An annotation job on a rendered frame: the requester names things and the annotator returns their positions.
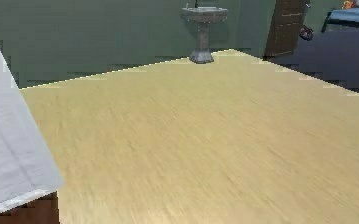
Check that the orange small object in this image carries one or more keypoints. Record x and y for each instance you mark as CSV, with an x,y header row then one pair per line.
x,y
347,4

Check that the brown wooden room door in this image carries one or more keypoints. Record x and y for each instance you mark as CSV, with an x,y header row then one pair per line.
x,y
285,26

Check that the bed with white sheet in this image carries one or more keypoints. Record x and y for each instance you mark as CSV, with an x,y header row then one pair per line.
x,y
10,140

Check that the grey pedestal sink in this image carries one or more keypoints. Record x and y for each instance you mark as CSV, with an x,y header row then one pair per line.
x,y
203,33

